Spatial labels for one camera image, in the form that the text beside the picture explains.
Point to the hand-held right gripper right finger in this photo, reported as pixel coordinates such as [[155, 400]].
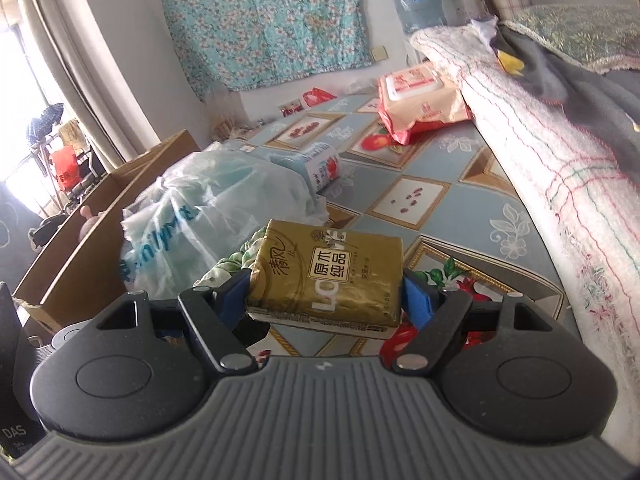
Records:
[[419, 302]]

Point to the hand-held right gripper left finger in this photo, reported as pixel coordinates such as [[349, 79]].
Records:
[[234, 296]]

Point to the gold tissue pack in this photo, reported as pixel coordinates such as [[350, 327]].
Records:
[[325, 275]]

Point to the brown cardboard box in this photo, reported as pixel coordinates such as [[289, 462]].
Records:
[[100, 260]]

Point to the pink plush doll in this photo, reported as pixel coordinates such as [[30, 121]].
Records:
[[90, 222]]

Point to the green scrunchie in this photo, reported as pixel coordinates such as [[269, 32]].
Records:
[[225, 265]]

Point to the white plastic shopping bag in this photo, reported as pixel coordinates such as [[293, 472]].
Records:
[[210, 205]]

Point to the blue tissue roll pack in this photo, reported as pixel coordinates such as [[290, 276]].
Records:
[[320, 165]]

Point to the white checked blanket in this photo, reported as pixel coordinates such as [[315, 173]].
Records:
[[560, 200]]

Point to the wheelchair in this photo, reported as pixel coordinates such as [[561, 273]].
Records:
[[82, 185]]

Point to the small red printed packet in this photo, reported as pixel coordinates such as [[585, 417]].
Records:
[[290, 108]]

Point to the pink wet wipes pack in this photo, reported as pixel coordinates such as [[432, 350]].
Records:
[[420, 97]]

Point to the red plastic bag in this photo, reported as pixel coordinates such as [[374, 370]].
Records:
[[65, 167]]

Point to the dark blue hanging cloth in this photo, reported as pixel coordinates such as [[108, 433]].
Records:
[[46, 122]]

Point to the grey blanket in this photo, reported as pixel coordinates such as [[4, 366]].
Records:
[[575, 95]]

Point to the beige curtain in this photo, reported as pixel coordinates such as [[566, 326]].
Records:
[[100, 60]]

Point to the white crumpled plastic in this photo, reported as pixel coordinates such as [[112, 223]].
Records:
[[484, 29]]

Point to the wall socket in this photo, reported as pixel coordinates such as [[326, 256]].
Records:
[[380, 54]]

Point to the teal floral wall cloth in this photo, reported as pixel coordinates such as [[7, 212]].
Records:
[[260, 20]]

